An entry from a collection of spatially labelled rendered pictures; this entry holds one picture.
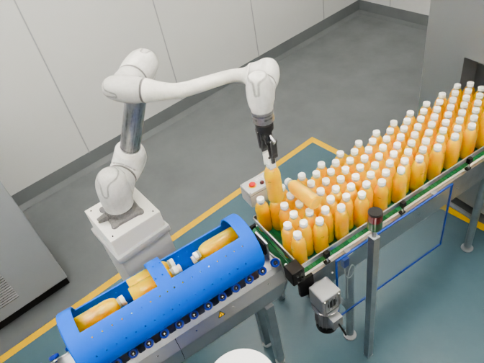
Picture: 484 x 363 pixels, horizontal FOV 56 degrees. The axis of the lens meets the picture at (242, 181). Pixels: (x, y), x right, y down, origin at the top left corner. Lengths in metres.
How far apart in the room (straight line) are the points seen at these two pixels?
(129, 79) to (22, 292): 2.20
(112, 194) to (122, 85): 0.61
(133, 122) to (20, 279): 1.78
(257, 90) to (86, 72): 2.98
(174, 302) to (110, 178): 0.69
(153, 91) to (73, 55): 2.63
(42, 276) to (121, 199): 1.51
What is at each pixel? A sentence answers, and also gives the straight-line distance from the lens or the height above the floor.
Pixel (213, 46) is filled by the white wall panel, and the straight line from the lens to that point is 5.21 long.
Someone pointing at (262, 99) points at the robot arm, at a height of 1.80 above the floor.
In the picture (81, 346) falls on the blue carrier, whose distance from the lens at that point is 1.97.
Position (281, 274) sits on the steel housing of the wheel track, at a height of 0.88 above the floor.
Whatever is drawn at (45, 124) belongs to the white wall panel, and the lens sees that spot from 4.55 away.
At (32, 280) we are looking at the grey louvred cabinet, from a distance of 3.68.
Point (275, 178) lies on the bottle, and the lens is 2.00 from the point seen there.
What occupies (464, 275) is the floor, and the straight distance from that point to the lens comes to 3.45.
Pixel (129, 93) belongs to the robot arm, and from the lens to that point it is 1.89.
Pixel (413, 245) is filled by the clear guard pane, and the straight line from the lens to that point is 2.71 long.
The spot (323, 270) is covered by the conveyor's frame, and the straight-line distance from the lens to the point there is 2.29.
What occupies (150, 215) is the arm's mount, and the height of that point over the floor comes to 1.11.
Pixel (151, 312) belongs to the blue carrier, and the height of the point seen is 1.16.
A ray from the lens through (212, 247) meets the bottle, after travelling 2.10.
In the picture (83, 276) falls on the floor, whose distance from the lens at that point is 3.86.
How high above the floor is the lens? 2.72
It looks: 42 degrees down
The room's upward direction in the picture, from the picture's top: 12 degrees counter-clockwise
